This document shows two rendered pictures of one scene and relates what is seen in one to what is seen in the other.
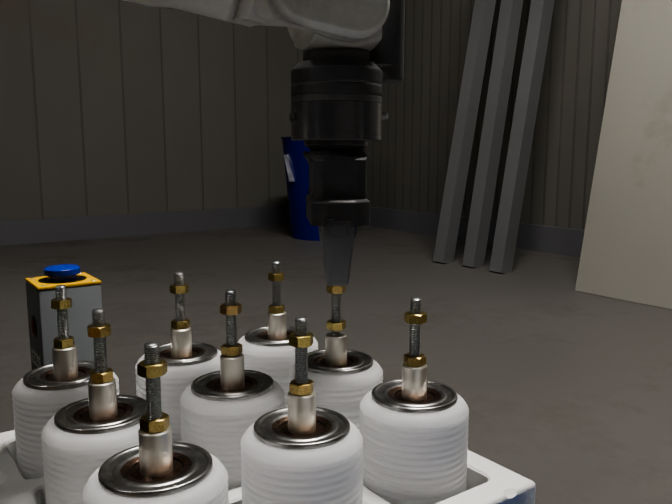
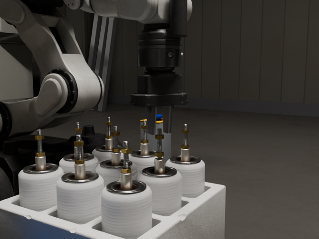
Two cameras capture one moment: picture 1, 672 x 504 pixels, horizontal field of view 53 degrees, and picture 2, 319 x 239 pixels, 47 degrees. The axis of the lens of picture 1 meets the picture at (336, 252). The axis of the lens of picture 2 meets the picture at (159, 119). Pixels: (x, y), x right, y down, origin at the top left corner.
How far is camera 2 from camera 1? 80 cm
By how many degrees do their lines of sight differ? 67
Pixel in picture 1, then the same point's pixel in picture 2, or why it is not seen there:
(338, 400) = not seen: hidden behind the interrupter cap
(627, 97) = not seen: outside the picture
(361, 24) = (138, 13)
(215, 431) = not seen: hidden behind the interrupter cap
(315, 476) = (58, 190)
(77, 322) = (151, 136)
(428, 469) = (103, 216)
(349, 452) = (69, 188)
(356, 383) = (144, 180)
